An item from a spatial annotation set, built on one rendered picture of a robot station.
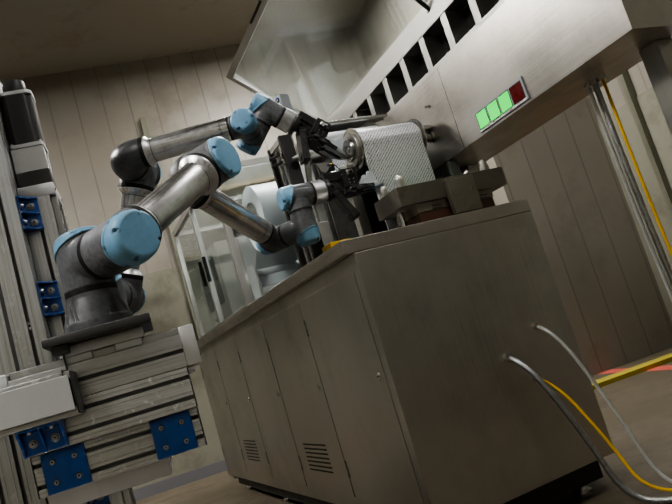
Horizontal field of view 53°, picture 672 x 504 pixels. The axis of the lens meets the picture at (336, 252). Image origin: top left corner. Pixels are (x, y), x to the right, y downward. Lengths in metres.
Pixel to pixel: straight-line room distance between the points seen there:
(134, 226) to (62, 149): 4.25
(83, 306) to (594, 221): 3.79
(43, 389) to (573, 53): 1.50
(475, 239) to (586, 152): 2.98
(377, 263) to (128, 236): 0.70
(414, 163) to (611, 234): 2.72
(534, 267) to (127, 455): 1.27
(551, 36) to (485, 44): 0.28
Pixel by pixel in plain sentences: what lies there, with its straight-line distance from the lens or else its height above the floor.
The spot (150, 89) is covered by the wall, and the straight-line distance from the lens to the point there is 5.88.
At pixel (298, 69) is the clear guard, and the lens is 3.04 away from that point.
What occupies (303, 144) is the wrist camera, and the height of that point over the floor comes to 1.29.
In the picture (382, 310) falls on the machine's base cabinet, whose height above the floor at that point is 0.69.
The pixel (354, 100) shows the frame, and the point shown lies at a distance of 2.95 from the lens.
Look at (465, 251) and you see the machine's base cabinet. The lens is 1.99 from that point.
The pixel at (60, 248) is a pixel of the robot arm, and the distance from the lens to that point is 1.62.
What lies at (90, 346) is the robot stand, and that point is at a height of 0.78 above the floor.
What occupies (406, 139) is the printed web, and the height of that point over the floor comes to 1.24.
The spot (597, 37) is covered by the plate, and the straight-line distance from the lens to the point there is 1.88.
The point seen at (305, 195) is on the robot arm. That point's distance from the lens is 2.07.
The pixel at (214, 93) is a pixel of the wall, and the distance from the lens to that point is 5.89.
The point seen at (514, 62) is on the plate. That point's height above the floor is 1.27.
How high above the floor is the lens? 0.62
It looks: 8 degrees up
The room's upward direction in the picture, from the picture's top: 17 degrees counter-clockwise
